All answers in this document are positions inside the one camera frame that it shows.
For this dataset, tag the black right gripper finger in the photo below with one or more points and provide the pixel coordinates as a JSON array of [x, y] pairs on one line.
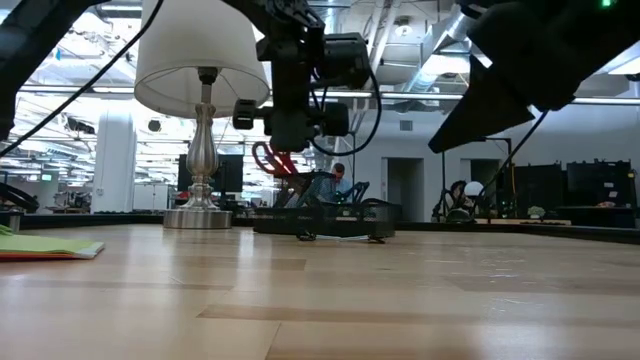
[[480, 110]]

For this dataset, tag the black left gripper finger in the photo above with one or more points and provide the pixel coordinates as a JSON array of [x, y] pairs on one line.
[[307, 137], [282, 140]]

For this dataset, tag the black binder clip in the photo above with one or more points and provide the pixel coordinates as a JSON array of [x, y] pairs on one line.
[[376, 240], [306, 236]]

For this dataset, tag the black mesh desk organizer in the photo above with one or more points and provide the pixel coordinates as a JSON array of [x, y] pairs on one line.
[[350, 222]]

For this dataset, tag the person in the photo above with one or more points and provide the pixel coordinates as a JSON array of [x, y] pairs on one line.
[[339, 172], [457, 197]]

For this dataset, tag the long ceiling light strip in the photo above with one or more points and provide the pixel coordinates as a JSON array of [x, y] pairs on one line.
[[410, 95]]

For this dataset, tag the white round object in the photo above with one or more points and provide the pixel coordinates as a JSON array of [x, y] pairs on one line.
[[474, 189]]

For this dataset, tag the white shade silver table lamp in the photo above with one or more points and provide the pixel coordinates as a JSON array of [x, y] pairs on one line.
[[200, 75]]

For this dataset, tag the small background plant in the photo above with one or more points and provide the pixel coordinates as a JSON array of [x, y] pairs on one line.
[[536, 211]]

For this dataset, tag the background wooden table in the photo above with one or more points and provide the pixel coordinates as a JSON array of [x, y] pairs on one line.
[[525, 221]]

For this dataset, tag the black round ceiling fixture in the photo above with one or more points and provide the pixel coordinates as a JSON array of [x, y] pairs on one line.
[[154, 126]]

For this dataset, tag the white low cabinet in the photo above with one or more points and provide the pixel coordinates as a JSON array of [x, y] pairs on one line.
[[150, 197]]

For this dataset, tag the white square pillar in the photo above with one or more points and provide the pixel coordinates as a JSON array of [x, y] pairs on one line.
[[114, 170]]

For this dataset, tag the black pipe stand frame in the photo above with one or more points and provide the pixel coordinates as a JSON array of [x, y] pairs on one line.
[[500, 140]]

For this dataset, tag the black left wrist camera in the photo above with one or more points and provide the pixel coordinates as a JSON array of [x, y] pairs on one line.
[[347, 60]]

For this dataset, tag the grey wall vent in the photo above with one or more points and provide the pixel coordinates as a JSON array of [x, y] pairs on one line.
[[406, 125]]

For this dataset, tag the silver ceiling air duct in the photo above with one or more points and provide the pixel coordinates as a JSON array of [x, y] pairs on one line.
[[440, 30]]

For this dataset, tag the silver metal post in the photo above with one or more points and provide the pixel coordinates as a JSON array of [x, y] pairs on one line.
[[14, 223]]

